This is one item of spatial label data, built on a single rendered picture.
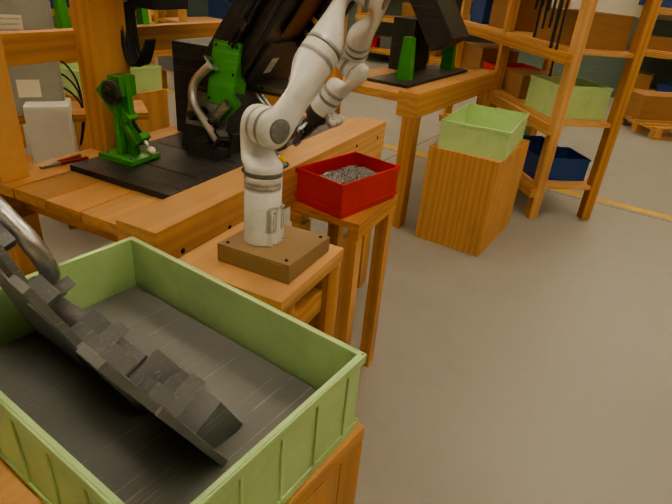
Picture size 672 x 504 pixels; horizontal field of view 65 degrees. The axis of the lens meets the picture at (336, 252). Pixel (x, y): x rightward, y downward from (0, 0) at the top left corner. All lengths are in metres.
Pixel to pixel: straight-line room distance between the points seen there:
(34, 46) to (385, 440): 1.76
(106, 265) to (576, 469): 1.73
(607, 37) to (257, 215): 3.25
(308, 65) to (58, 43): 0.99
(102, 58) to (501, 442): 1.96
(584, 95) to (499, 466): 2.80
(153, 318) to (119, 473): 0.38
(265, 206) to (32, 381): 0.59
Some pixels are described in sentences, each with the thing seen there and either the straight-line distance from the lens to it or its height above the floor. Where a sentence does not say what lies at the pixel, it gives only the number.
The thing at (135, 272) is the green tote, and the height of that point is 0.88.
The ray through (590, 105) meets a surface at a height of 0.82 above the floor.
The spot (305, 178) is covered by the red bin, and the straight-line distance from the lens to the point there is 1.77.
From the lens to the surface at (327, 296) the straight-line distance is 1.43.
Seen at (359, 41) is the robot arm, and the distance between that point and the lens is 1.48.
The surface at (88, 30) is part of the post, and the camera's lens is 1.97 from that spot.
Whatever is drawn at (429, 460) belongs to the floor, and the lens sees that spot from 2.04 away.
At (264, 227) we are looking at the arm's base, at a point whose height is 0.95.
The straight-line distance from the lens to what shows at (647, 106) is 7.98.
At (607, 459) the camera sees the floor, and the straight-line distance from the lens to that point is 2.31.
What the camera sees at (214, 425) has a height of 0.90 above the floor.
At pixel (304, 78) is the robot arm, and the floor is 1.29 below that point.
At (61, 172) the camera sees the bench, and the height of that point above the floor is 0.88.
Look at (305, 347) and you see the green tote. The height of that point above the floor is 0.92.
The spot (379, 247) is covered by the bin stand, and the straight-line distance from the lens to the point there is 2.02.
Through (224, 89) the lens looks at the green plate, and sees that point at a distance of 1.92.
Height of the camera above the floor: 1.50
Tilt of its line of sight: 28 degrees down
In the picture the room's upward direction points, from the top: 5 degrees clockwise
